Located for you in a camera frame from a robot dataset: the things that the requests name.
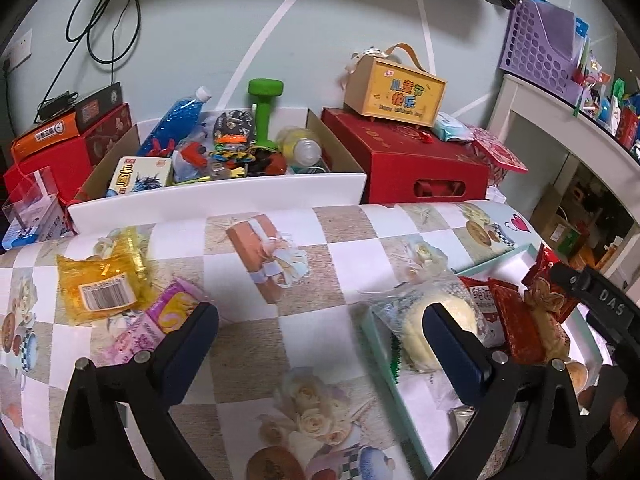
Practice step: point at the black power adapter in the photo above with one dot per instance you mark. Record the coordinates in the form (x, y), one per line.
(57, 103)

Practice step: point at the light blue tissue pack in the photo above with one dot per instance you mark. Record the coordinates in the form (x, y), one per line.
(452, 129)

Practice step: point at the clear yellowish bottle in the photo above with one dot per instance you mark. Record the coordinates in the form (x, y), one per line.
(300, 147)

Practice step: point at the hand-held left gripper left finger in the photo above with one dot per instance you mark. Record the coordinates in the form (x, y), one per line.
(192, 345)

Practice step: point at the purple snack packet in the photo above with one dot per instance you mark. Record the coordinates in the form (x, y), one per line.
(145, 325)

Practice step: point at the row of colourful shelf items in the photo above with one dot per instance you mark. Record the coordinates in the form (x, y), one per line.
(610, 105)

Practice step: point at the small dark red packet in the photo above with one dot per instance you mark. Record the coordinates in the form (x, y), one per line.
(475, 292)

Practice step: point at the large red gift box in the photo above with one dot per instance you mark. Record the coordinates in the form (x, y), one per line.
(400, 170)

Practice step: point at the clear plastic box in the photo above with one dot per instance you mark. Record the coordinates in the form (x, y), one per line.
(32, 200)

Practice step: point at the red patterned card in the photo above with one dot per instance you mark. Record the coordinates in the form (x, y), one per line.
(497, 152)

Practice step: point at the white shelf unit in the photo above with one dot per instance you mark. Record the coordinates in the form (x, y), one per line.
(550, 125)

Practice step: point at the blue white tissue box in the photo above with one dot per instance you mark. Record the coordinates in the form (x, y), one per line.
(30, 235)

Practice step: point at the dark green snack packet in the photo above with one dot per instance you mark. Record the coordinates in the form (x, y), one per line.
(575, 375)

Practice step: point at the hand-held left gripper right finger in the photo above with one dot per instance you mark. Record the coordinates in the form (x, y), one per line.
(452, 355)

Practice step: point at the shallow teal cardboard tray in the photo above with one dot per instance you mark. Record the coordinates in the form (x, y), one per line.
(410, 410)

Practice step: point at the red patterned snack bar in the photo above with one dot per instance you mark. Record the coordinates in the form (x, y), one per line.
(517, 325)

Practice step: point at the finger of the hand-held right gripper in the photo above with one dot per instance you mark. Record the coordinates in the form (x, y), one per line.
(595, 292)

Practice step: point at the purple perforated basket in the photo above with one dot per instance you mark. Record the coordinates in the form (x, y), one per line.
(540, 50)

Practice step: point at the red storage box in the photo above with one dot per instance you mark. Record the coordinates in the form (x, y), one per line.
(50, 160)

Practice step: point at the green dumbbell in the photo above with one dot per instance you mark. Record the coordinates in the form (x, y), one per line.
(265, 110)

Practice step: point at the card game box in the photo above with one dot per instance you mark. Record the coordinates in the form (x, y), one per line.
(140, 177)

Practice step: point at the orange flat box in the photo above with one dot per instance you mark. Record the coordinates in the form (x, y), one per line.
(45, 137)

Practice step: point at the cardboard box with white board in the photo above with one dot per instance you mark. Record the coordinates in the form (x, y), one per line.
(215, 197)

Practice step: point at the pile of small toys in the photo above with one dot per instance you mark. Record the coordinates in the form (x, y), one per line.
(230, 150)

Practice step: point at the round yellow pastry packet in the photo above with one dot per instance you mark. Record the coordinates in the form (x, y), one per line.
(415, 330)

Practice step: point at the white wall outlet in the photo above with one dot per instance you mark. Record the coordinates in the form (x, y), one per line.
(17, 47)

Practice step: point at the yellow clear snack packet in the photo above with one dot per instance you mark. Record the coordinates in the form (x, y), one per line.
(97, 280)

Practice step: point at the black flat box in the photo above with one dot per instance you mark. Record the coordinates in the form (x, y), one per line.
(97, 107)

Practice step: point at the person's right hand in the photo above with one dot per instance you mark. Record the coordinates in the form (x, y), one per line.
(627, 417)

